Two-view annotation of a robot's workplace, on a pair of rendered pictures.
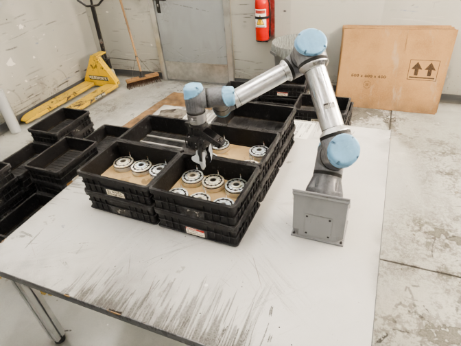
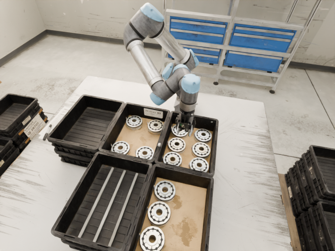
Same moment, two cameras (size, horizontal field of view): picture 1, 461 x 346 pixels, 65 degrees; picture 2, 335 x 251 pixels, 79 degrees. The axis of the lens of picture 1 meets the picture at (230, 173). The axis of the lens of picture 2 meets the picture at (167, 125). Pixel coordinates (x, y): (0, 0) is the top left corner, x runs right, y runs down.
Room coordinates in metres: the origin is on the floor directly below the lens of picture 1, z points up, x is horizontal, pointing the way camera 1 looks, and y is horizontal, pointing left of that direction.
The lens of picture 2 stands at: (1.58, 0.76, 1.79)
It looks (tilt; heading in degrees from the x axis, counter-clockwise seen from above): 47 degrees down; 254
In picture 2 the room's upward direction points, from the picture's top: 3 degrees clockwise
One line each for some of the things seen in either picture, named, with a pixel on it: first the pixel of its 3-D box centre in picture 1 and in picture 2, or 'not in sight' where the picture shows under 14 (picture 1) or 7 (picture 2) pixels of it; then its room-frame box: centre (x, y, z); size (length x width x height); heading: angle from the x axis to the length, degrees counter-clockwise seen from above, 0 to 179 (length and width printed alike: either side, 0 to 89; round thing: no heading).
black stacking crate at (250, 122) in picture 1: (254, 124); (91, 125); (1.79, -0.16, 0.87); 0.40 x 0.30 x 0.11; 63
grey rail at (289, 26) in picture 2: not in sight; (232, 19); (0.17, -1.58, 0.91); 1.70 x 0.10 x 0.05; 155
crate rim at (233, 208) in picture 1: (205, 178); (189, 140); (1.26, 0.11, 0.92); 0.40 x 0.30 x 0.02; 63
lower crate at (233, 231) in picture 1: (209, 206); not in sight; (1.26, 0.11, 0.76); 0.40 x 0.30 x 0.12; 63
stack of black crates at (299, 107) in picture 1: (320, 128); (19, 128); (2.54, -0.76, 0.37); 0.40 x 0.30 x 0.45; 65
